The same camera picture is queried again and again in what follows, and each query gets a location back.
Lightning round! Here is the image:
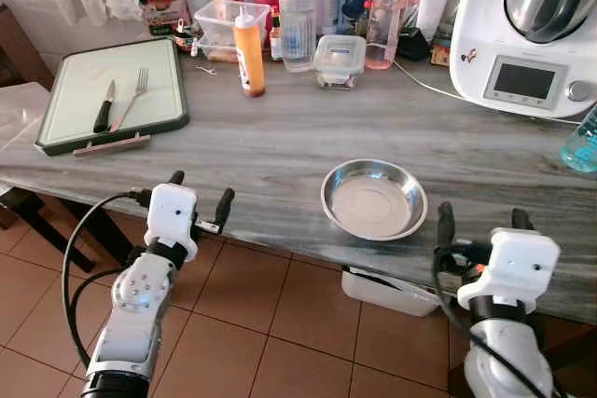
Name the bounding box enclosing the pink flat bar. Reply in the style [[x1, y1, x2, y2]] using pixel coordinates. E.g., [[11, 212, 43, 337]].
[[73, 133, 152, 158]]

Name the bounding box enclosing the round stainless steel plate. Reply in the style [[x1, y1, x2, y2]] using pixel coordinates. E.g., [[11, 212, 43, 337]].
[[321, 159, 428, 241]]

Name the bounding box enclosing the white plastic bin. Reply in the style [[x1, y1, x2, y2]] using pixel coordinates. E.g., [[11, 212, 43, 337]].
[[341, 266, 441, 317]]

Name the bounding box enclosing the teal plastic water bottle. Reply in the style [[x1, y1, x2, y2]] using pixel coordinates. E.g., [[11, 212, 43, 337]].
[[561, 104, 597, 173]]

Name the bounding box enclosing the silver metal fork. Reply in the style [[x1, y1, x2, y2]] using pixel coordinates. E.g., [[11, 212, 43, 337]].
[[110, 68, 150, 132]]

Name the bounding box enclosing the orange squeeze sauce bottle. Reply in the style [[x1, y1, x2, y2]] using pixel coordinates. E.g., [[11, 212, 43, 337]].
[[233, 7, 267, 98]]

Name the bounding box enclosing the green rimmed cutting board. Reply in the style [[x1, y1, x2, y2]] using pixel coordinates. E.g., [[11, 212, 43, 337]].
[[35, 38, 190, 157]]

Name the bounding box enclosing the small dark jar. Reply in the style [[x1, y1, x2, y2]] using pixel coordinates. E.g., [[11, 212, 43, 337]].
[[174, 18, 199, 56]]

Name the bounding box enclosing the clear open plastic tub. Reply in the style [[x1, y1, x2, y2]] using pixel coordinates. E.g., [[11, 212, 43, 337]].
[[194, 0, 271, 62]]

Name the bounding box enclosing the small black box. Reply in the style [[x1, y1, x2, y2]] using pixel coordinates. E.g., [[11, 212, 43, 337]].
[[399, 27, 432, 62]]

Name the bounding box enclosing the small clear lidded container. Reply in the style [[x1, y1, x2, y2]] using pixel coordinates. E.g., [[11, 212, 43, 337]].
[[313, 34, 367, 91]]

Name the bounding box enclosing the clear bottle with orange cap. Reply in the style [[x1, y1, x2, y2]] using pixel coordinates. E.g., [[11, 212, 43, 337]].
[[278, 0, 318, 73]]

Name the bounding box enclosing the white kitchen food processor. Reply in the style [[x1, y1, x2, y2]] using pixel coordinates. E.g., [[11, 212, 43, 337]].
[[450, 0, 597, 121]]

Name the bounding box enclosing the pink transparent drinking bottle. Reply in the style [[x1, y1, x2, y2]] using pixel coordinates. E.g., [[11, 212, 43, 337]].
[[366, 0, 416, 70]]

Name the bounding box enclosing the blue plastic container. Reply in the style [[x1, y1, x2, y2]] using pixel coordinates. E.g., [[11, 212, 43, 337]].
[[340, 0, 374, 21]]

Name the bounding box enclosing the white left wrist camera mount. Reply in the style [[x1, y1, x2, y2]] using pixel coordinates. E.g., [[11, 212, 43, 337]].
[[146, 184, 200, 261]]

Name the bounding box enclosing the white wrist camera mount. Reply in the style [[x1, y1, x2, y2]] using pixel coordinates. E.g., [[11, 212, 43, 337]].
[[146, 184, 200, 261], [457, 228, 562, 314]]

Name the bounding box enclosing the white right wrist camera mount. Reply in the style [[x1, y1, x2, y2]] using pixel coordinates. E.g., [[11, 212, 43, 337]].
[[457, 228, 562, 314]]

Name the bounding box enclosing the black handled table knife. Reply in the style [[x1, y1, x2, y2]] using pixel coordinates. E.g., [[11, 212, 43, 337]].
[[93, 80, 117, 134]]

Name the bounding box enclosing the white power cable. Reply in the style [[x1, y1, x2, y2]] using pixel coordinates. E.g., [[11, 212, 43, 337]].
[[392, 60, 561, 124]]

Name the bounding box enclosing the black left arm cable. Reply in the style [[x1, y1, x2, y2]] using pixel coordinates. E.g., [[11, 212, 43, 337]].
[[62, 191, 150, 366]]

